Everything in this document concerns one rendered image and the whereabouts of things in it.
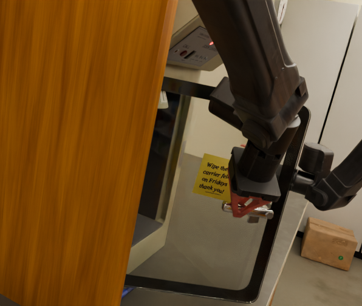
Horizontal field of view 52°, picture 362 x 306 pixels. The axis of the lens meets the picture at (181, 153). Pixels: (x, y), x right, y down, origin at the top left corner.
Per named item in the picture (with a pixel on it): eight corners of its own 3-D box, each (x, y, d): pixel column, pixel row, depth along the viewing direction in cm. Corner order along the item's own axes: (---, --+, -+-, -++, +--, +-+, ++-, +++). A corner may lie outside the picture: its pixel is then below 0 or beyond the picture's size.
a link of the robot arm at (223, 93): (262, 139, 43) (304, 81, 44) (187, 93, 48) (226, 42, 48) (266, 166, 54) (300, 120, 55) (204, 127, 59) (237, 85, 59)
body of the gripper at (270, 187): (235, 198, 54) (251, 161, 50) (229, 154, 62) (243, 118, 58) (276, 205, 55) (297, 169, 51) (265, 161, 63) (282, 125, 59)
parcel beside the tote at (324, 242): (299, 256, 326) (308, 227, 319) (299, 242, 356) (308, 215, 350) (348, 272, 315) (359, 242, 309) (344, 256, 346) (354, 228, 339)
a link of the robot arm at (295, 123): (293, 126, 48) (310, 112, 51) (248, 101, 50) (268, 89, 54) (273, 166, 52) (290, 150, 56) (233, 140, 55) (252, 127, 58)
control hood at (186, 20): (130, 56, 60) (141, -9, 58) (201, 70, 89) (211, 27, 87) (195, 70, 56) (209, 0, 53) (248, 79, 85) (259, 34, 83)
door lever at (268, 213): (216, 203, 67) (219, 189, 67) (266, 211, 69) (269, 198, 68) (221, 215, 62) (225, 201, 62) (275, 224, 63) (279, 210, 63)
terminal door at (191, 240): (102, 281, 71) (139, 70, 61) (255, 302, 74) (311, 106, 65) (101, 283, 70) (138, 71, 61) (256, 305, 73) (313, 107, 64)
